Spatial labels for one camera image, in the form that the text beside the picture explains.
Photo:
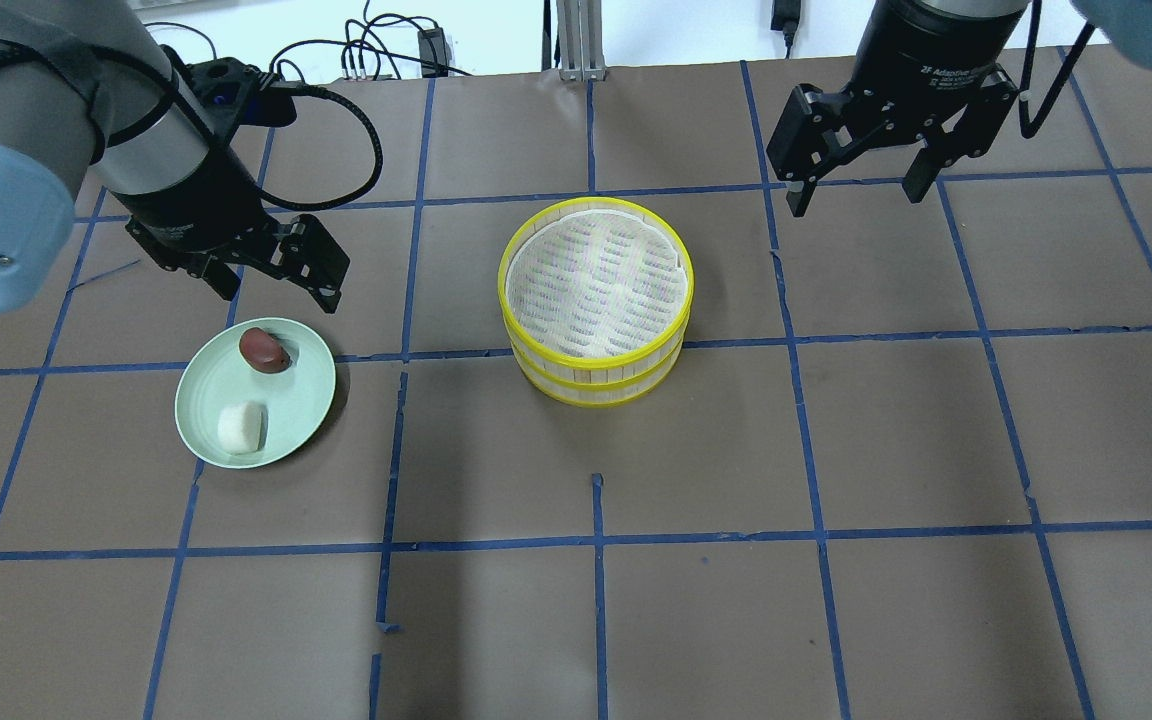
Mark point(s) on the light green plate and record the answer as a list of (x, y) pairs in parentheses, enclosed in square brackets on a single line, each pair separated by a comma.
[(296, 401)]

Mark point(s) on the aluminium frame post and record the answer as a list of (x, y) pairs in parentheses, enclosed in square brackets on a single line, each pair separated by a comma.
[(579, 43)]

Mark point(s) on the brown bun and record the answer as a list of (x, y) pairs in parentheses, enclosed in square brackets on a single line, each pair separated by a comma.
[(262, 351)]

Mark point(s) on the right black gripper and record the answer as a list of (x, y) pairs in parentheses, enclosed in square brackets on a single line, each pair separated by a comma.
[(921, 52)]

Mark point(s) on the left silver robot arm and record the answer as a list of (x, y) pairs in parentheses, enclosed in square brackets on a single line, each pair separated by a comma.
[(85, 89)]

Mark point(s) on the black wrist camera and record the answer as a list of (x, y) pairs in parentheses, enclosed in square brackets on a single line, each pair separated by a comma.
[(233, 94)]

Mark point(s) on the yellow steamer layer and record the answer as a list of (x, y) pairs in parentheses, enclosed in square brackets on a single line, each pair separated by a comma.
[(595, 290), (606, 386)]

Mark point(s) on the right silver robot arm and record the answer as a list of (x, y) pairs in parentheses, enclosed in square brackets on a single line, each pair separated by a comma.
[(1126, 24)]

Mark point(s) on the white bun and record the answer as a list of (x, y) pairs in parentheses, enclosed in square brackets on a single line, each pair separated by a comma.
[(240, 428)]

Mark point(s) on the black power plug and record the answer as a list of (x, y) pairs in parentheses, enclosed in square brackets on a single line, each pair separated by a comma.
[(786, 19)]

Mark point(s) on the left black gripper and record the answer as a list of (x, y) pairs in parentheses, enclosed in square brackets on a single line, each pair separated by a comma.
[(198, 213)]

